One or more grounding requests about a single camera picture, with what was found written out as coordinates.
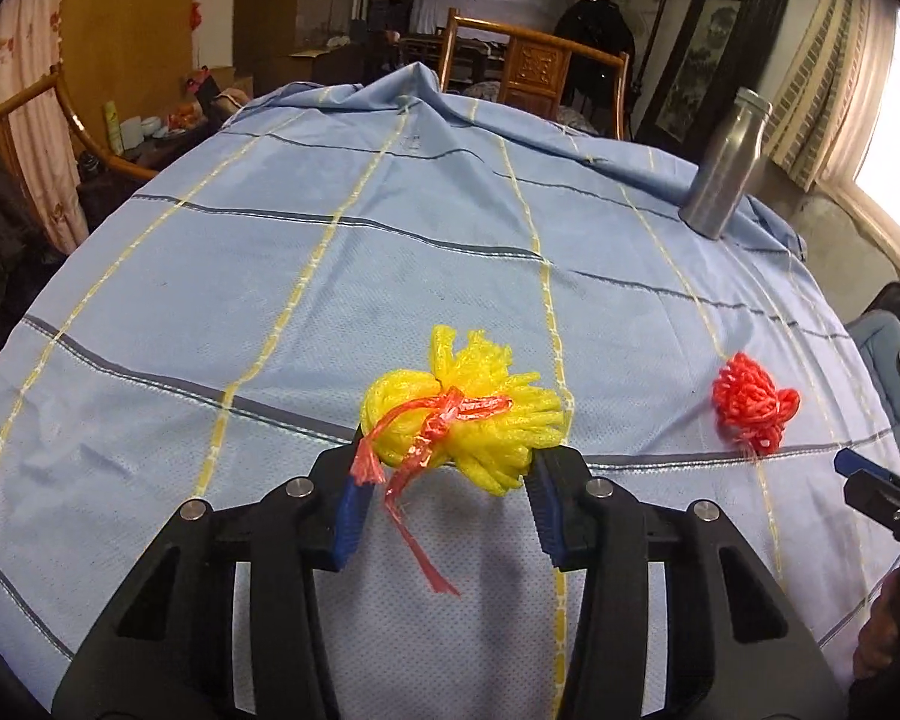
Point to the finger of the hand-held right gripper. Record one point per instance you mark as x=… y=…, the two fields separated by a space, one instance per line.
x=892 y=506

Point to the curved rattan chair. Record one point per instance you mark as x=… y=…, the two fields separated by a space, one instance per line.
x=120 y=163

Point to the blue checked tablecloth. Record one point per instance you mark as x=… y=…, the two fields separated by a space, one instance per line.
x=270 y=277

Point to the dark jacket on rattan chair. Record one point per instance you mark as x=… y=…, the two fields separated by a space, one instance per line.
x=7 y=240

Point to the striped window curtain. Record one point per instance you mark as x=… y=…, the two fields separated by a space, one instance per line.
x=832 y=75

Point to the green bottle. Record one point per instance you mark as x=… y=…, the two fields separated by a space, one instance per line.
x=112 y=127

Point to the dark framed picture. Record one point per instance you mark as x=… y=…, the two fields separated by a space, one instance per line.
x=709 y=52

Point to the person's right hand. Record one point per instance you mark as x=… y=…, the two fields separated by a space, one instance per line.
x=879 y=637

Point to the pink patterned curtain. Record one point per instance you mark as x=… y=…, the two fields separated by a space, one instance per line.
x=30 y=90

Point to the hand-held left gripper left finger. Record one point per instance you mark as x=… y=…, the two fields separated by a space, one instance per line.
x=349 y=517

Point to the brown wooden cabinet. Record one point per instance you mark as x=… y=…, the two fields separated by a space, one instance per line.
x=270 y=22

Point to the yellow foam net red ribbon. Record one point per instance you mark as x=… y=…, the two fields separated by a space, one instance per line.
x=495 y=424

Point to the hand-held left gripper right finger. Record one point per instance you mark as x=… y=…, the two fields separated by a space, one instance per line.
x=547 y=510

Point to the metal water bottle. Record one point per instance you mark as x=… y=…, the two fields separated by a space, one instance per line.
x=724 y=172

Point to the blue cushion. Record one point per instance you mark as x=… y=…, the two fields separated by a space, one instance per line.
x=877 y=345

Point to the carved wooden chair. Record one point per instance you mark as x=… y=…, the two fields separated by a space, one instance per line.
x=532 y=64

